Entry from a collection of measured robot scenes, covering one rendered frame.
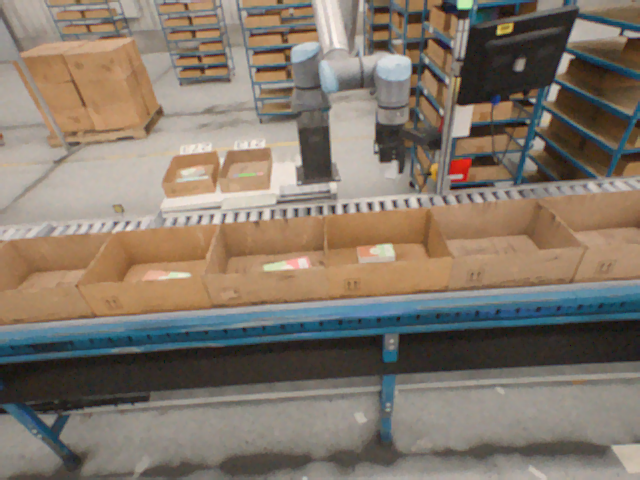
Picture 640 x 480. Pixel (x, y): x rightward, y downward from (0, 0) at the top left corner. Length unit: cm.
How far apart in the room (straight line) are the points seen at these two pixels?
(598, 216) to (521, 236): 28
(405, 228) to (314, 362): 61
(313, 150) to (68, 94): 425
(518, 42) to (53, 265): 201
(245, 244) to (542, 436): 157
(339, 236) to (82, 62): 469
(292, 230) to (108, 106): 458
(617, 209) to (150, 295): 167
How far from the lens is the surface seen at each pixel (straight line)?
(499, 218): 159
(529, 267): 137
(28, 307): 158
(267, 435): 207
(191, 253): 158
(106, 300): 143
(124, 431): 234
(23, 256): 187
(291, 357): 150
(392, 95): 115
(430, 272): 126
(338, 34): 132
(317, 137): 216
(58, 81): 597
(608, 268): 151
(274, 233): 146
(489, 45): 177
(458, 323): 136
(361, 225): 145
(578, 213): 173
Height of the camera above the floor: 183
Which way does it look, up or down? 37 degrees down
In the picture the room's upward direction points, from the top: 6 degrees counter-clockwise
